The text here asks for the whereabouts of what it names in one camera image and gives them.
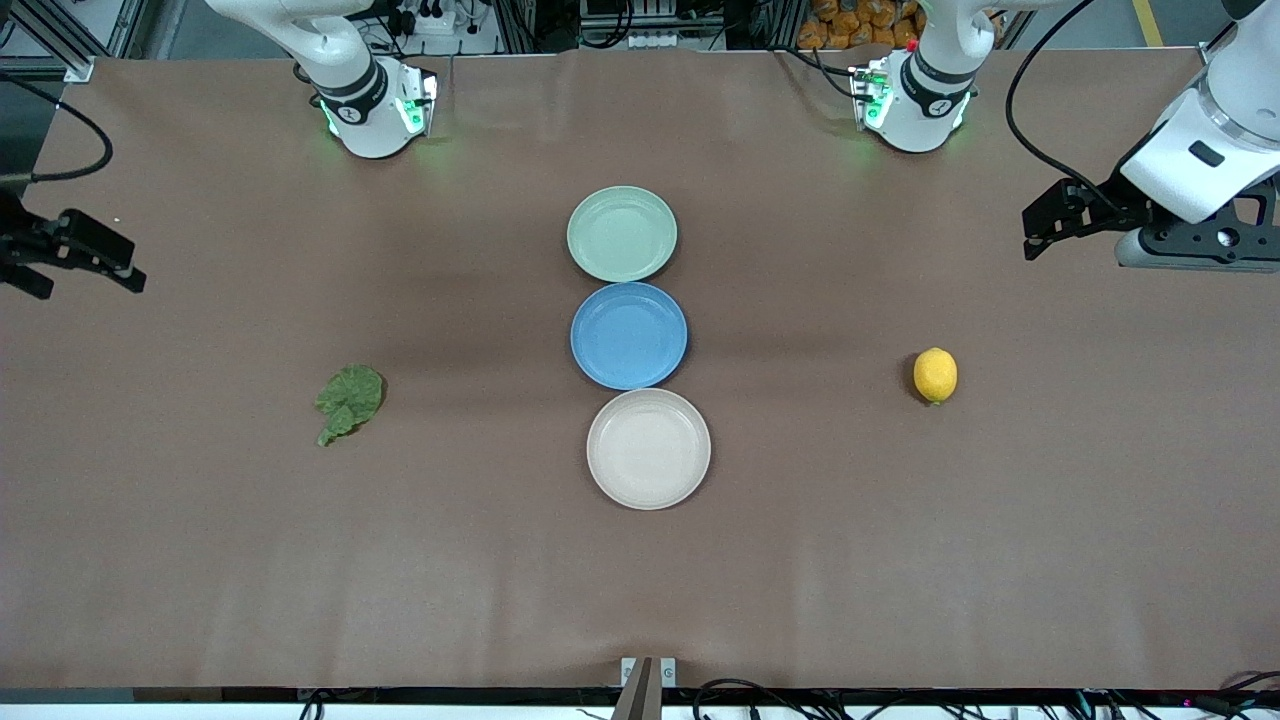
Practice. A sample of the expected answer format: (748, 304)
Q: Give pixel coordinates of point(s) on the yellow lemon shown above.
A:
(935, 375)

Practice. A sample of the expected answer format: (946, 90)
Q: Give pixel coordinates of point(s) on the green lettuce leaf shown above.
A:
(350, 395)

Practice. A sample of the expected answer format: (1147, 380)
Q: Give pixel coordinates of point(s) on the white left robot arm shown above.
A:
(915, 120)

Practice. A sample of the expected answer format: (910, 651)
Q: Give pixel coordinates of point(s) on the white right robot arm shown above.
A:
(375, 130)

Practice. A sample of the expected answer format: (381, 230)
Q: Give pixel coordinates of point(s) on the pile of oranges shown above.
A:
(850, 20)

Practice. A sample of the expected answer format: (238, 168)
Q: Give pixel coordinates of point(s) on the brown table cover sheet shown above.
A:
(300, 550)

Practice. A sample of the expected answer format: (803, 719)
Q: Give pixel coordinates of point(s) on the white power strip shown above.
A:
(440, 25)

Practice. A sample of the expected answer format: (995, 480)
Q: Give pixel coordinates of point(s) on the light green round plate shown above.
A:
(622, 233)

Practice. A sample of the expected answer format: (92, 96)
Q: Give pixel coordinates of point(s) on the blue round plate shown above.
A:
(628, 335)

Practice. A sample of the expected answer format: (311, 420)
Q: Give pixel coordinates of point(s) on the black equipment rack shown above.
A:
(650, 20)

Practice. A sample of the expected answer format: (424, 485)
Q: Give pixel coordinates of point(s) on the beige round plate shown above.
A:
(648, 448)

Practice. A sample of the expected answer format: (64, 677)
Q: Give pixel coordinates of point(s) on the white metal bracket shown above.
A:
(648, 675)

